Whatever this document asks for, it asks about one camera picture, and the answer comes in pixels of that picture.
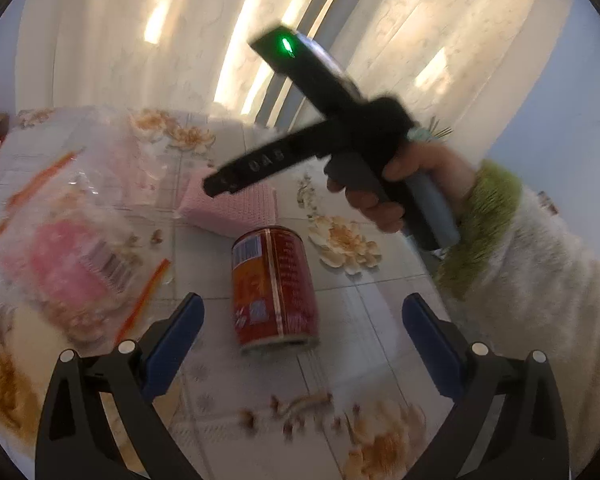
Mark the red tin can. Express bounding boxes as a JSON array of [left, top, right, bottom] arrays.
[[230, 226, 322, 354]]

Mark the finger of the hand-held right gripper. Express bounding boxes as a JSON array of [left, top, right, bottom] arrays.
[[202, 119, 342, 199]]

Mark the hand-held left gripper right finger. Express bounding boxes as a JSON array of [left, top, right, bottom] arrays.
[[401, 294, 573, 480]]

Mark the clear plastic bag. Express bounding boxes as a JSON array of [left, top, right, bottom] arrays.
[[0, 105, 182, 347]]

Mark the floral tablecloth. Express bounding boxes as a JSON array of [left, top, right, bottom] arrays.
[[0, 104, 481, 480]]

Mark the person's right forearm fleece sleeve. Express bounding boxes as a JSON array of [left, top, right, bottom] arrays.
[[432, 159, 600, 461]]

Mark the person's right hand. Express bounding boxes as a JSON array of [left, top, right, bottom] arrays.
[[326, 140, 482, 234]]

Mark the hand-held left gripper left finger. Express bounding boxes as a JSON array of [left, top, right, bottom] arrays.
[[35, 292, 216, 480]]

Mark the pink knitted cloth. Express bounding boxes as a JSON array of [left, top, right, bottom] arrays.
[[176, 166, 279, 239]]

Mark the cream patterned curtain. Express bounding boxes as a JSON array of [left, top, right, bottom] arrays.
[[14, 0, 358, 128], [275, 0, 577, 163]]

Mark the teal holder with sticks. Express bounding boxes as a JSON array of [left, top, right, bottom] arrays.
[[405, 116, 455, 144]]

